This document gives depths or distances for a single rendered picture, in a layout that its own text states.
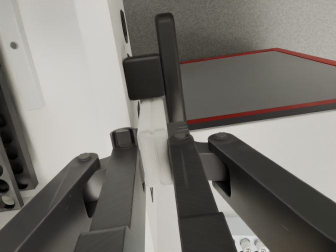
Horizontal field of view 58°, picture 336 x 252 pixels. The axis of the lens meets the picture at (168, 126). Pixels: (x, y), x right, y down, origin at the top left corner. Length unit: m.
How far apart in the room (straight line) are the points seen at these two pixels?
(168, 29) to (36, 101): 0.14
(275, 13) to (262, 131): 0.83
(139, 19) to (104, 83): 0.93
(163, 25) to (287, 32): 1.03
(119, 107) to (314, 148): 0.30
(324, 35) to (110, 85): 1.13
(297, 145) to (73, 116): 0.27
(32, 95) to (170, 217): 0.24
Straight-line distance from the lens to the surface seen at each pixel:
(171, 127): 0.17
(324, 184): 0.46
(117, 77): 0.18
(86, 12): 0.18
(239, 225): 0.43
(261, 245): 0.42
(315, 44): 1.26
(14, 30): 0.28
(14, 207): 0.27
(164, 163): 0.15
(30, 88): 0.28
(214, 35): 1.13
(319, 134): 0.43
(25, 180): 0.29
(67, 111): 0.29
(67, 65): 0.28
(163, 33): 0.19
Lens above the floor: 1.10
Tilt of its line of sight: 70 degrees down
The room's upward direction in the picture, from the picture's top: 171 degrees clockwise
